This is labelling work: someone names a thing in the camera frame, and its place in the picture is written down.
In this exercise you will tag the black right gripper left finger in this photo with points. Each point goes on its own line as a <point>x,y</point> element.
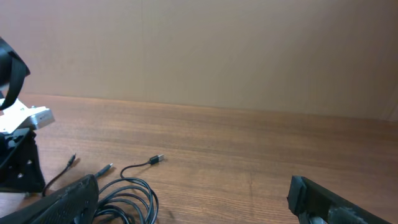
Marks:
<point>75,203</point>

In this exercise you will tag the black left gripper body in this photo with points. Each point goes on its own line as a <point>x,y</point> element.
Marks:
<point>20,165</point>

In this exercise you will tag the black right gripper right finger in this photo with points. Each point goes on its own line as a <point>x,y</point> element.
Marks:
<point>311,203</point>

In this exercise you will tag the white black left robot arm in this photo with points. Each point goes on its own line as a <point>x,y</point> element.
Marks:
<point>13,73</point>

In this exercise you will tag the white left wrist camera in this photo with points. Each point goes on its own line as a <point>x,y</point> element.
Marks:
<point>20,116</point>

